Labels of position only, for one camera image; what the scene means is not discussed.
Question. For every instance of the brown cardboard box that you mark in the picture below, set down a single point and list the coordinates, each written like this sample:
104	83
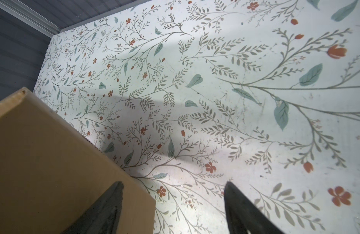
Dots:
50	174

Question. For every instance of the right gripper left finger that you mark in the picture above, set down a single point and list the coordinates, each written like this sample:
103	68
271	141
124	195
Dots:
103	216

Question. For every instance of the floral table mat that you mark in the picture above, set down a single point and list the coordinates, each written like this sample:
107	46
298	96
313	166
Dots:
185	96

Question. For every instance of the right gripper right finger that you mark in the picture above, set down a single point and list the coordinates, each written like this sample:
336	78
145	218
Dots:
242	216

